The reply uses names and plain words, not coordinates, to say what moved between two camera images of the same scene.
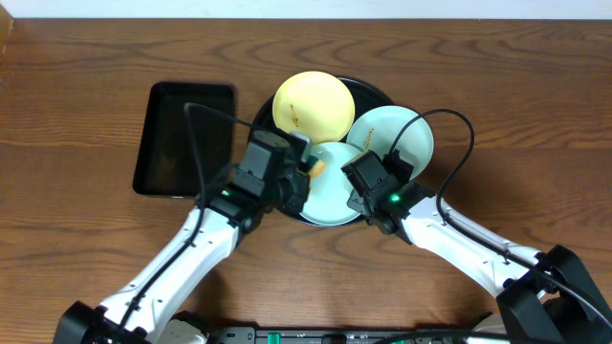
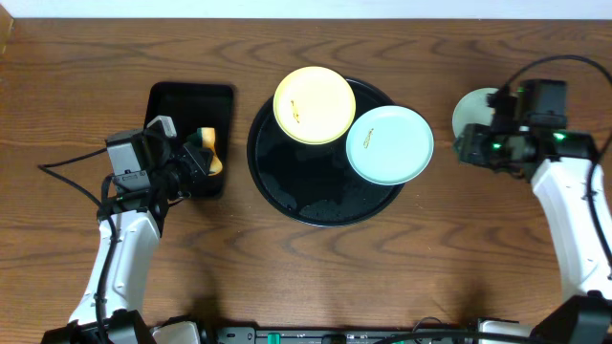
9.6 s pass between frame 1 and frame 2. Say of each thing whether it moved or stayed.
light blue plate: moved
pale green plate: moved
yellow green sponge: moved
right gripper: moved
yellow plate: stayed
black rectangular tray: stayed
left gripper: moved
